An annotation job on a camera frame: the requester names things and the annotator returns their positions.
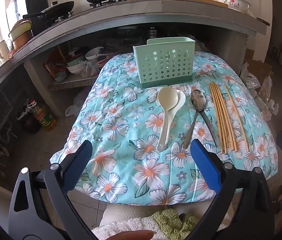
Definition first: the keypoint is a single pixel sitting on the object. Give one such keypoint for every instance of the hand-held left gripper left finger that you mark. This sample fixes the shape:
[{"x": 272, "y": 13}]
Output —
[{"x": 77, "y": 166}]

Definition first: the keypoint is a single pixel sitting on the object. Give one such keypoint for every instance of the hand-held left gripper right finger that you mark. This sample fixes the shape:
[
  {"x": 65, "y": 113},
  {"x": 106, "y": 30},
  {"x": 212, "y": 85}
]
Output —
[{"x": 205, "y": 166}]

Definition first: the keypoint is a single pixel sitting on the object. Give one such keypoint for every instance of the metal spoon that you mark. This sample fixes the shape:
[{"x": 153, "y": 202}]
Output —
[
  {"x": 209, "y": 127},
  {"x": 198, "y": 101}
]

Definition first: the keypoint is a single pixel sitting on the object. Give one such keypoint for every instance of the bundle of wooden chopsticks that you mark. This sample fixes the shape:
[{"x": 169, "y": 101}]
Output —
[{"x": 220, "y": 120}]

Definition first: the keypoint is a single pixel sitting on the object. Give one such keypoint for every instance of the small white plastic spoon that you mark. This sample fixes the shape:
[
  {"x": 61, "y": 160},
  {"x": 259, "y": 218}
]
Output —
[{"x": 182, "y": 98}]

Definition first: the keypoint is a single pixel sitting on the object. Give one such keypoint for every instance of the large white plastic spoon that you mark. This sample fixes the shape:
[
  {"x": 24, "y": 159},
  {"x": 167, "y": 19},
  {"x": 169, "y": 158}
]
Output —
[{"x": 167, "y": 98}]

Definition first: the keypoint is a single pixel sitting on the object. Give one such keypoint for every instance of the green plastic utensil holder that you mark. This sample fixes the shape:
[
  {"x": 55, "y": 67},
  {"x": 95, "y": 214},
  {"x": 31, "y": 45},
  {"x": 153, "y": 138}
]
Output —
[{"x": 166, "y": 65}]

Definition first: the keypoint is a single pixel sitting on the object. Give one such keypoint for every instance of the person's left hand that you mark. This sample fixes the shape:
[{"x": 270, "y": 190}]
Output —
[{"x": 136, "y": 236}]

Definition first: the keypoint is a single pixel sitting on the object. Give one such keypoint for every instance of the heap of plastic bags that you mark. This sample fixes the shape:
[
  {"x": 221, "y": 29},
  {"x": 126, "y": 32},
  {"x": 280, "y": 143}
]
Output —
[{"x": 263, "y": 97}]

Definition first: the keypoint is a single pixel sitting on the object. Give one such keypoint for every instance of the white plastic bag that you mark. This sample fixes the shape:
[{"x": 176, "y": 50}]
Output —
[{"x": 73, "y": 110}]

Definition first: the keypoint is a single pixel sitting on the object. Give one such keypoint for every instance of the cooking oil bottle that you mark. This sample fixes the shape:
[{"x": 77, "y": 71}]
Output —
[{"x": 44, "y": 118}]

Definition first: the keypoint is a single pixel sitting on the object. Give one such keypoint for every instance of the green towel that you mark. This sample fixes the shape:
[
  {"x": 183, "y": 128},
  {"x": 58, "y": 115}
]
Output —
[{"x": 170, "y": 220}]

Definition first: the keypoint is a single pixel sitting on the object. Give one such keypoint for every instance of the floral turquoise blanket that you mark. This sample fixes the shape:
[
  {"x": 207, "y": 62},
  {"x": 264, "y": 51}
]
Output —
[{"x": 131, "y": 130}]

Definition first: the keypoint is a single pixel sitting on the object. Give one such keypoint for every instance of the white towel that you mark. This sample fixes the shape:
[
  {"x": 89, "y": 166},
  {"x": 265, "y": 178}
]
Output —
[{"x": 121, "y": 227}]

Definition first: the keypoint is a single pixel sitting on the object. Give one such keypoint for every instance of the cardboard box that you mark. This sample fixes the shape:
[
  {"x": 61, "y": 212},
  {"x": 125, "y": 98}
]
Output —
[{"x": 258, "y": 66}]

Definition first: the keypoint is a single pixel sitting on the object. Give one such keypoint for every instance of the light blue bowl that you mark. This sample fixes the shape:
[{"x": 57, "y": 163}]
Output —
[{"x": 61, "y": 76}]

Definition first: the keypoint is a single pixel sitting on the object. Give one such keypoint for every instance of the clear bag with brown contents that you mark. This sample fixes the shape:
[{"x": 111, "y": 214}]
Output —
[{"x": 89, "y": 70}]

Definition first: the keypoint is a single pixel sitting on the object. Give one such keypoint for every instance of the pile of bowls and dishes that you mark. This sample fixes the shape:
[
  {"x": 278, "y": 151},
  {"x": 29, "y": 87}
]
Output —
[{"x": 76, "y": 67}]

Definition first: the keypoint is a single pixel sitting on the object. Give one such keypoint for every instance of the red snack packet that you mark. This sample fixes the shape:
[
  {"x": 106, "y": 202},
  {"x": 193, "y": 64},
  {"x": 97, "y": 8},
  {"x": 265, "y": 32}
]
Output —
[{"x": 54, "y": 66}]

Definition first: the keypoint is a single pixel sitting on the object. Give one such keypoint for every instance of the dark kitchen knife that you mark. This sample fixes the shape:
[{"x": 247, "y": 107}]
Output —
[{"x": 263, "y": 21}]

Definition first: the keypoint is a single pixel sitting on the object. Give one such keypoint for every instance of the orange enamel pot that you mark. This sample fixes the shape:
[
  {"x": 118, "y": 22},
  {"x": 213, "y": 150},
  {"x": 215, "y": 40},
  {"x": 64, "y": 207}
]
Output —
[{"x": 22, "y": 42}]

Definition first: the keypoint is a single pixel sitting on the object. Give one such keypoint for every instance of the cream mug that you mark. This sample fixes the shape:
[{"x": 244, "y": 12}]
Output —
[{"x": 3, "y": 48}]

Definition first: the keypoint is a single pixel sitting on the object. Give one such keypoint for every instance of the steel container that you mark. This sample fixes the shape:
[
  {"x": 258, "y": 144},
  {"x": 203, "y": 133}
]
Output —
[{"x": 151, "y": 33}]

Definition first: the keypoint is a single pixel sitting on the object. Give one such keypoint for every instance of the cream enamel pot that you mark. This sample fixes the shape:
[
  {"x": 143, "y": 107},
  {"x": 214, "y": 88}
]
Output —
[{"x": 21, "y": 28}]

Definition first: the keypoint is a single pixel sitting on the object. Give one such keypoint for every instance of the white floral basin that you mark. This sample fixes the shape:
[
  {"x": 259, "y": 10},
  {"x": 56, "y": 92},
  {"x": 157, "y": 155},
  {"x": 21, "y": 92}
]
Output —
[{"x": 230, "y": 1}]

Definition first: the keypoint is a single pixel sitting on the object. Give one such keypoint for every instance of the gas stove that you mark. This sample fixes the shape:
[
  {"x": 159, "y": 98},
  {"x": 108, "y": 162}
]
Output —
[{"x": 81, "y": 11}]

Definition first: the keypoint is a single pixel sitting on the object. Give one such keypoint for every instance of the black wok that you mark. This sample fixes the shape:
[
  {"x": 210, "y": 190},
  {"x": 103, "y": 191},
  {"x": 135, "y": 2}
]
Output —
[{"x": 56, "y": 10}]

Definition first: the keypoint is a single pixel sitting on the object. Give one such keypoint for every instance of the grey concrete kitchen counter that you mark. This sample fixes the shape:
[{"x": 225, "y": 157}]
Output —
[{"x": 193, "y": 8}]

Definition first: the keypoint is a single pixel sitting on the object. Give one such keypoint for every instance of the glass wok lid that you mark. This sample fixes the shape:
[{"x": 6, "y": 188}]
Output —
[{"x": 53, "y": 7}]

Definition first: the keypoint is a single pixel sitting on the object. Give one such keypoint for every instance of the wooden cutting board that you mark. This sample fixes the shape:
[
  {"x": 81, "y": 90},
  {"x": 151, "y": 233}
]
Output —
[{"x": 175, "y": 0}]

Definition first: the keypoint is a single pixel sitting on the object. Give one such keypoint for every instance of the black kitchen appliance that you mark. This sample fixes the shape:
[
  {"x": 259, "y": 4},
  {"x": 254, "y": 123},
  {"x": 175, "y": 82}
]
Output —
[{"x": 34, "y": 2}]

